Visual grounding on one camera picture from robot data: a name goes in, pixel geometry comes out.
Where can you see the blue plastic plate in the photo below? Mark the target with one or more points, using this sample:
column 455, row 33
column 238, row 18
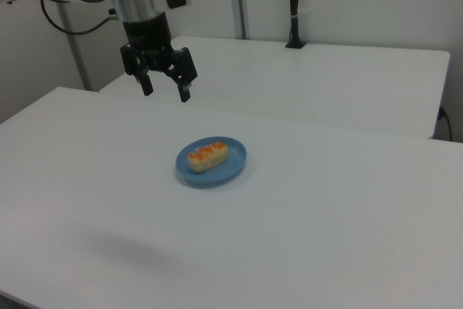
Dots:
column 202, row 178

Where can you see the bread with orange topping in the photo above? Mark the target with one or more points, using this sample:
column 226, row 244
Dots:
column 208, row 157

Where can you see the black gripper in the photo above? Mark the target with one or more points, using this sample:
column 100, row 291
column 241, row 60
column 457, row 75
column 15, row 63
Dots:
column 148, row 35

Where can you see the smaller white table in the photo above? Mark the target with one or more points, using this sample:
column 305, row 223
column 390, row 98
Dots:
column 307, row 84

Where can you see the black camera stand pole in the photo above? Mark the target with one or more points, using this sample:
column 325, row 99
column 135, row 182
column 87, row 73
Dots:
column 294, row 5

